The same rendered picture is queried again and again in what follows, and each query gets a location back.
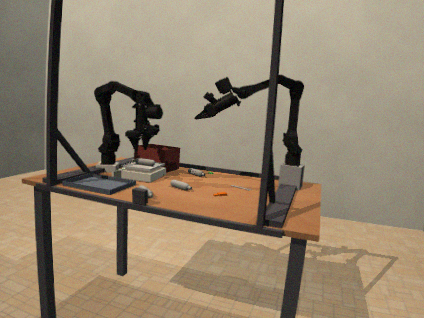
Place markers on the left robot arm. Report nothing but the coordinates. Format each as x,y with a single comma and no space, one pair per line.
103,97

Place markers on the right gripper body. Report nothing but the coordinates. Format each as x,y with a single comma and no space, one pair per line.
219,106

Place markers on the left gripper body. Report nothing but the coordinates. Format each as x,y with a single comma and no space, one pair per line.
138,126

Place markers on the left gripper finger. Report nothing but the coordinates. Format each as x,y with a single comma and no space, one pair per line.
134,142
145,140

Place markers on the white digital scale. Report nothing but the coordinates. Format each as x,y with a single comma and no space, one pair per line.
140,174

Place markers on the grey gas cylinder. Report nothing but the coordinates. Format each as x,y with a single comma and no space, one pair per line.
143,161
150,193
196,172
181,185

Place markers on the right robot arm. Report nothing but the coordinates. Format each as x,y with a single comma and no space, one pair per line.
296,89

